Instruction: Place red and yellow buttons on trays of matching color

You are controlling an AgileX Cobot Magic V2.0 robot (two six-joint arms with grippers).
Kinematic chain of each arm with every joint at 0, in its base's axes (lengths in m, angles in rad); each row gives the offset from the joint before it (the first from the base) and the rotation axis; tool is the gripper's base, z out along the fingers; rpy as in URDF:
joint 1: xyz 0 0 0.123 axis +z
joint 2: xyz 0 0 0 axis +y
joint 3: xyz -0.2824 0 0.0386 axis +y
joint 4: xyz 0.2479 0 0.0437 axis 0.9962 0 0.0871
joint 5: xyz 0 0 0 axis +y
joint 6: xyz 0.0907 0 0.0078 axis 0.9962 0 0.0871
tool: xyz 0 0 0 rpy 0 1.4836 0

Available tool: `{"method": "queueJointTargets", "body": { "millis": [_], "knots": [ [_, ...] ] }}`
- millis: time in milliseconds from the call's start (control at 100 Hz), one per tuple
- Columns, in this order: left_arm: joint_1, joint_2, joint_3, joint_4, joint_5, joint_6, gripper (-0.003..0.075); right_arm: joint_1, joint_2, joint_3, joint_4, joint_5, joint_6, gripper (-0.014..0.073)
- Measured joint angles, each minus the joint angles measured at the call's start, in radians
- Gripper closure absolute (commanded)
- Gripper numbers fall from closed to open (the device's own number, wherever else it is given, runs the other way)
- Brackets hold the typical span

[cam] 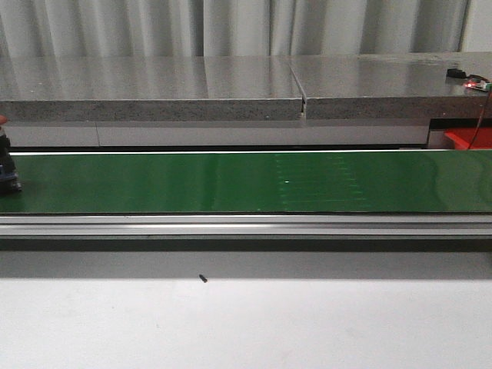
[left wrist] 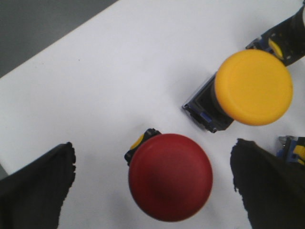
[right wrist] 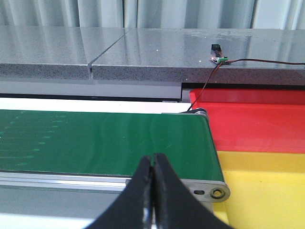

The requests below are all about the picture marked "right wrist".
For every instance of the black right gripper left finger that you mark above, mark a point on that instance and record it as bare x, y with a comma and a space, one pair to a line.
132, 209

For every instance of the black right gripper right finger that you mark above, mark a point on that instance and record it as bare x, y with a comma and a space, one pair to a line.
175, 206

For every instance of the green conveyor belt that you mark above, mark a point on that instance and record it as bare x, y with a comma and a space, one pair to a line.
106, 143

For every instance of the yellow plastic bin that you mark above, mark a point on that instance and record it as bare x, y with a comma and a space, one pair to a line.
267, 190

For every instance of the red plastic bin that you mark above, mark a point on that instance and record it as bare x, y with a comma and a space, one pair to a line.
254, 120

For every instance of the small sensor circuit board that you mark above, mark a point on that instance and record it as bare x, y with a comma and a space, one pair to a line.
216, 55

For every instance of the grey stone counter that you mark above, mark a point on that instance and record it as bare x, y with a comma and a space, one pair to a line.
145, 63

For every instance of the white pleated curtain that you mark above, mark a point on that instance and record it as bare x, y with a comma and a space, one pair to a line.
176, 14

